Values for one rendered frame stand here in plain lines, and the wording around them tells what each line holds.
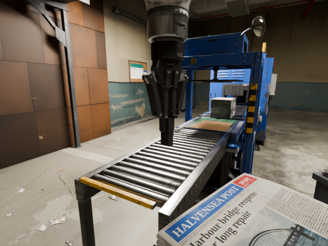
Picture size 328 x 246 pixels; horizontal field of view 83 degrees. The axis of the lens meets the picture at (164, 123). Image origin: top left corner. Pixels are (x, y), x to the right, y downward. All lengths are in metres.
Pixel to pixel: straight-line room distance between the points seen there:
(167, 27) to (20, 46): 3.50
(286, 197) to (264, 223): 0.10
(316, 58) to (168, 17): 9.19
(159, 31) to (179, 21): 0.04
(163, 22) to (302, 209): 0.43
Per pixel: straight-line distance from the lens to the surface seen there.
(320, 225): 0.42
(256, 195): 0.43
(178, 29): 0.42
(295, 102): 9.43
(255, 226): 0.36
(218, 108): 2.70
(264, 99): 4.21
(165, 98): 0.42
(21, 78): 3.75
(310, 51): 9.51
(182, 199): 0.86
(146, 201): 0.80
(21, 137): 3.80
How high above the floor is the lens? 1.28
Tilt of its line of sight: 12 degrees down
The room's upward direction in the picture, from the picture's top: straight up
